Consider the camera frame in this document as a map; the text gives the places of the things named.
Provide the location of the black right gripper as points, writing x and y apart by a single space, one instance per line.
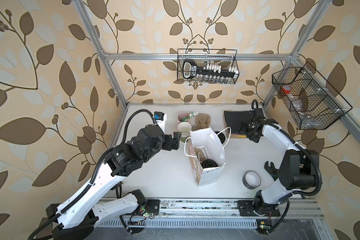
242 127

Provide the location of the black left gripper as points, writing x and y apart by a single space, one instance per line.
176 142

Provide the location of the black paper napkin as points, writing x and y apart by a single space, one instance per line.
246 120

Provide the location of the pulp cup carrier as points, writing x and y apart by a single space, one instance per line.
200 155

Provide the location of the white paper gift bag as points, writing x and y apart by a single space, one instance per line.
209 143

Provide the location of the black cup lid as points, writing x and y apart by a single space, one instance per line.
209 163

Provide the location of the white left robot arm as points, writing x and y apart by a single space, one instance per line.
78 216

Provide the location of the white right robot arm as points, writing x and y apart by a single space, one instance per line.
299 172

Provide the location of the stack of paper cups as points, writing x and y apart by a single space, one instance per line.
184 128

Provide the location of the pink cup of sachets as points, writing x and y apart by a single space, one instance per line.
186 116

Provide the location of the cardboard napkin box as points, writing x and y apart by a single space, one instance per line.
233 120

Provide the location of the stack of black cup lids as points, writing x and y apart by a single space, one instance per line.
221 137

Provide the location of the stack of pulp cup carriers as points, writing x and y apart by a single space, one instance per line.
202 121

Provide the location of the black adjustable wrench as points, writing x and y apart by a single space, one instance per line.
272 170

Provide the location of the grey tape roll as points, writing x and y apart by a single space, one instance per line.
251 180

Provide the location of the plastic bottle red cap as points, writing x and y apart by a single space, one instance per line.
286 91

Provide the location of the black socket set rack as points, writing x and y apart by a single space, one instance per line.
191 70

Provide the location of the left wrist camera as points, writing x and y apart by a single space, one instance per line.
160 118

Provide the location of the black wire basket right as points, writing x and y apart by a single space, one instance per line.
321 102

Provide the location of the black wire basket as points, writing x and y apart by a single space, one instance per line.
321 102
223 57

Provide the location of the black wire basket centre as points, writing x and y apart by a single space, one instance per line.
223 57

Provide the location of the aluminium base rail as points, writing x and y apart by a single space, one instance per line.
214 214

